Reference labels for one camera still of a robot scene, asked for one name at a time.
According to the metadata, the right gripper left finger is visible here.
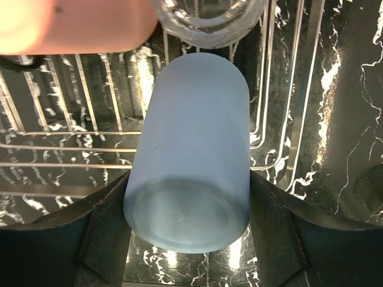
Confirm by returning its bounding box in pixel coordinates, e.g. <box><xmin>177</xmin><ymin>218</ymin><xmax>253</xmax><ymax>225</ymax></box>
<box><xmin>1</xmin><ymin>173</ymin><xmax>130</xmax><ymax>286</ymax></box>

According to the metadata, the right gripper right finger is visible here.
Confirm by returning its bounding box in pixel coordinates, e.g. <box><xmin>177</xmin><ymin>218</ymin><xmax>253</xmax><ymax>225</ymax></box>
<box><xmin>250</xmin><ymin>172</ymin><xmax>382</xmax><ymax>286</ymax></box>

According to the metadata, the blue plastic cup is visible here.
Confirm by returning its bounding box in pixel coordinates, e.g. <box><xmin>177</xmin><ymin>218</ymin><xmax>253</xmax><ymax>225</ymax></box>
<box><xmin>123</xmin><ymin>53</ymin><xmax>250</xmax><ymax>254</ymax></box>

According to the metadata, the pink plastic cup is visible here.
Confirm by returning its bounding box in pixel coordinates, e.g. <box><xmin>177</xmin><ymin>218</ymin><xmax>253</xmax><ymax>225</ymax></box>
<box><xmin>1</xmin><ymin>0</ymin><xmax>158</xmax><ymax>56</ymax></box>

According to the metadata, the clear faceted glass tumbler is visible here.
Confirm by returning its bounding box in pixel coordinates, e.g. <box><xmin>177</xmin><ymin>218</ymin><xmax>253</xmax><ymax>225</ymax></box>
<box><xmin>152</xmin><ymin>0</ymin><xmax>266</xmax><ymax>49</ymax></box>

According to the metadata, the orange cup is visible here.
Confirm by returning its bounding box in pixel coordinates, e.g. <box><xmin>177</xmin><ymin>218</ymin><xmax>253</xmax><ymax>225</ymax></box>
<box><xmin>0</xmin><ymin>55</ymin><xmax>44</xmax><ymax>72</ymax></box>

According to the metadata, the wire dish rack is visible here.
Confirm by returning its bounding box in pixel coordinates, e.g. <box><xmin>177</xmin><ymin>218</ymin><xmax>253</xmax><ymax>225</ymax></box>
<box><xmin>1</xmin><ymin>1</ymin><xmax>324</xmax><ymax>190</ymax></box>

